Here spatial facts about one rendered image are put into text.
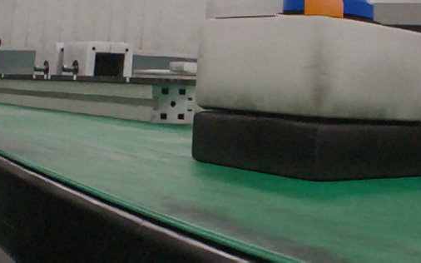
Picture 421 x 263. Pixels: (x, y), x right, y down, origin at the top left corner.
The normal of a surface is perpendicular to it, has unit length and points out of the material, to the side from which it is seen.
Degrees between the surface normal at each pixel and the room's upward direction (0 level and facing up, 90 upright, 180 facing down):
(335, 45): 90
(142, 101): 90
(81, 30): 90
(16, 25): 90
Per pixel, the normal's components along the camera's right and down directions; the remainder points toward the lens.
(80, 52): -0.83, -0.02
